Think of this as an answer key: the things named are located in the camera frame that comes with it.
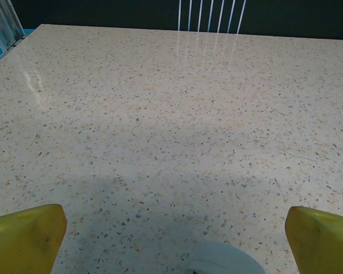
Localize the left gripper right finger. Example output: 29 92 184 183
285 206 343 274

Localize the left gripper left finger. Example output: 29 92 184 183
0 203 67 274

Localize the white round plastic object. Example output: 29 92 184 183
188 240 264 274

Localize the aluminium frame post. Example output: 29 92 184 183
0 0 25 53

